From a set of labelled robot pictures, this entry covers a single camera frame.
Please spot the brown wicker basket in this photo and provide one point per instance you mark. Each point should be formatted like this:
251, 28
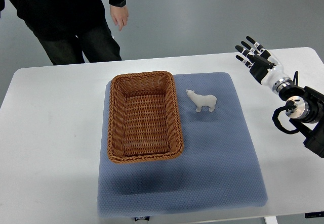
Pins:
144, 120

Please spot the blue grey mat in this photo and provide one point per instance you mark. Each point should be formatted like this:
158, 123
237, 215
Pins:
218, 168

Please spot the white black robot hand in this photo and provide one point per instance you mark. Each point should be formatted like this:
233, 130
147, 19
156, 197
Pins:
263, 65

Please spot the white bear figurine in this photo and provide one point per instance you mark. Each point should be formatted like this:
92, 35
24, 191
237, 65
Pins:
200, 101

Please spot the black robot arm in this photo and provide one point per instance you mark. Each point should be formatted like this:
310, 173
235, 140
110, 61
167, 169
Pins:
304, 107

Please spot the black table control panel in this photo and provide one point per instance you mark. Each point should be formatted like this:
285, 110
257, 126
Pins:
314, 214

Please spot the black label tag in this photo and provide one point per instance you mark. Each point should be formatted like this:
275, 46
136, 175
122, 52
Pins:
146, 218

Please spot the person's bare hand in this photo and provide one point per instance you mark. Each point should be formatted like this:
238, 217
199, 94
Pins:
119, 16

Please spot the person in black clothes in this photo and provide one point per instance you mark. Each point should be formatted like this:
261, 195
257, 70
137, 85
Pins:
70, 31

